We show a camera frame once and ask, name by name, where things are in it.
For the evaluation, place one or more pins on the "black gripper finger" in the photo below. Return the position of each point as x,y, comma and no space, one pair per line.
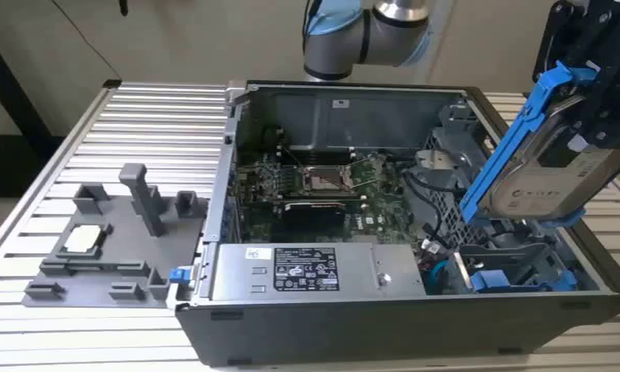
612,97
549,42

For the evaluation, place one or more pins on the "hard disk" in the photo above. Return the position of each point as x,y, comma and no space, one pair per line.
527,186

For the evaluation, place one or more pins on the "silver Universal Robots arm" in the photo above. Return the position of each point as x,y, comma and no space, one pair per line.
336,46

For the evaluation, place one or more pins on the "grey metal disk bay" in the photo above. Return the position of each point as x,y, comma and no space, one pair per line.
449,190

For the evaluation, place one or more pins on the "white case sticker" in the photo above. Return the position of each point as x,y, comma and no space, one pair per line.
340,102

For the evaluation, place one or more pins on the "green motherboard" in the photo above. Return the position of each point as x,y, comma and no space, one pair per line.
384,203

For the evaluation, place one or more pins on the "CPU socket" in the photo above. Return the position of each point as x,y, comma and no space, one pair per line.
322,182

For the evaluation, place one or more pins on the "thin metal locking lever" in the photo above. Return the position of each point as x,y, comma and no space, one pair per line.
292,154

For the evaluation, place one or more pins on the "black board heatsink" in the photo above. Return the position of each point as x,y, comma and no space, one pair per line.
272,139

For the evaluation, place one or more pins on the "black graphics card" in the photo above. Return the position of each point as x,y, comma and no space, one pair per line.
312,219

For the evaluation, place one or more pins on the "silver power supply unit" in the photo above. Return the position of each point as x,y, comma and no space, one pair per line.
356,271

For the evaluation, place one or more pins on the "black power supply label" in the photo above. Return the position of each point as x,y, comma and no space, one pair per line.
304,271

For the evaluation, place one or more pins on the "black open PC case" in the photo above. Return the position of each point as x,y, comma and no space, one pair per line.
340,333

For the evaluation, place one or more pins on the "black table corner cap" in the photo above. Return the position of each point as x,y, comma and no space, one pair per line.
112,82

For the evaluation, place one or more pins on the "blue case latch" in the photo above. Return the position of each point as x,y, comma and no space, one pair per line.
177,276

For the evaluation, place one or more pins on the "grey parts rack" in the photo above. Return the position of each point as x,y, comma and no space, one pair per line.
129,248

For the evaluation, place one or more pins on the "silver CPU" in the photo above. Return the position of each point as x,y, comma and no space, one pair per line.
85,237

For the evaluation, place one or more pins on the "black desk leg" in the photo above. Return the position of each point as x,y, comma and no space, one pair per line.
9,85

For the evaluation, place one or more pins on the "black floor base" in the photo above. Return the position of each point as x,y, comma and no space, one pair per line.
14,166

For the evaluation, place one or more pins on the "silver metal bracket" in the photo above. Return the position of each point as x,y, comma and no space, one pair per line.
436,159

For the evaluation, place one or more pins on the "blue plastic bay bracket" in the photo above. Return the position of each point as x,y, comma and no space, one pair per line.
488,282

